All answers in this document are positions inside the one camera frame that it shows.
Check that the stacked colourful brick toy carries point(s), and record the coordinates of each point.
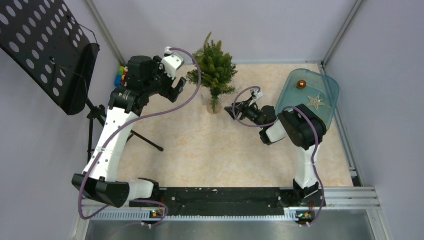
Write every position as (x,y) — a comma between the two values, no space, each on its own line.
(120,77)

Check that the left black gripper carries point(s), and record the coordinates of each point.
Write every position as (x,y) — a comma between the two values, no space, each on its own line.
(169,92)

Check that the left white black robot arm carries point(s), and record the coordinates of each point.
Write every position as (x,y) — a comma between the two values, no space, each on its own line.
(145,77)

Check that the silver star ornament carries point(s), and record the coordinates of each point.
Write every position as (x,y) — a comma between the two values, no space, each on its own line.
(315,102)

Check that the small green christmas tree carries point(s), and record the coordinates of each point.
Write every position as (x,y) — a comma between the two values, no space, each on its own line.
(216,67)

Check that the copper bauble ornament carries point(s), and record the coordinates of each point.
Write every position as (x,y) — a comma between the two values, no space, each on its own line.
(301,84)

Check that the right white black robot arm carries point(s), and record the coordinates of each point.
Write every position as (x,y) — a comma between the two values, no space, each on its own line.
(305,130)

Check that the teal plastic tray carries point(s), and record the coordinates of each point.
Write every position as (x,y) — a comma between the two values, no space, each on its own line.
(317,85)

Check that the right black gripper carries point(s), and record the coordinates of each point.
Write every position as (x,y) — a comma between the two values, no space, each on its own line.
(243,107)

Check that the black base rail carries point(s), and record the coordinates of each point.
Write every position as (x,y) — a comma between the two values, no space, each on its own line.
(229,201)

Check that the black perforated music stand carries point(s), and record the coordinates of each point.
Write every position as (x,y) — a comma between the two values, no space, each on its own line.
(48,43)

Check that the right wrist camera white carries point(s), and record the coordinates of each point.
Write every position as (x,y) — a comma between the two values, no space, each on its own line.
(256,94)

